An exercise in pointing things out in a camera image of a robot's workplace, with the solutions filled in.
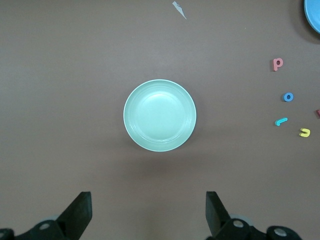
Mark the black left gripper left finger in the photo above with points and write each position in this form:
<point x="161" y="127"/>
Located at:
<point x="75" y="217"/>

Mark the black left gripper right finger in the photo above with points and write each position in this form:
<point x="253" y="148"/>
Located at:
<point x="217" y="217"/>

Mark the teal foam letter l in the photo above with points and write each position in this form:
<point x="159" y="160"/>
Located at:
<point x="281" y="121"/>

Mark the blue foam letter o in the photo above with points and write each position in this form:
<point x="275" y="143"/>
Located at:
<point x="285" y="97"/>

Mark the pink foam letter d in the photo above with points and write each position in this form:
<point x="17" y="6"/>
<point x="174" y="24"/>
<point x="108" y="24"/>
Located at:
<point x="275" y="67"/>

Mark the pale green round plate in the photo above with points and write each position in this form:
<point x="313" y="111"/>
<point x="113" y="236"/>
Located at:
<point x="160" y="115"/>

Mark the yellow foam letter u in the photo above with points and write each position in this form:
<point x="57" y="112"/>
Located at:
<point x="309" y="132"/>

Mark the brown table cover sheet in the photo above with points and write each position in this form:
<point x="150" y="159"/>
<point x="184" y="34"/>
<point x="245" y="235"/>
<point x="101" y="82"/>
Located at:
<point x="75" y="75"/>

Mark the dark red foam letter l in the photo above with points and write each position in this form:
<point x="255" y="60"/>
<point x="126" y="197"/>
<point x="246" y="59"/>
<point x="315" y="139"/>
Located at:
<point x="318" y="113"/>

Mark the white paper scrap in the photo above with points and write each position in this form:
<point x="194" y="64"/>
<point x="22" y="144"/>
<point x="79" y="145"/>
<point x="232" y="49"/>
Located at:
<point x="178" y="8"/>

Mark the blue round plate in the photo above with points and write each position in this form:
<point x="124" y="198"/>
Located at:
<point x="314" y="12"/>

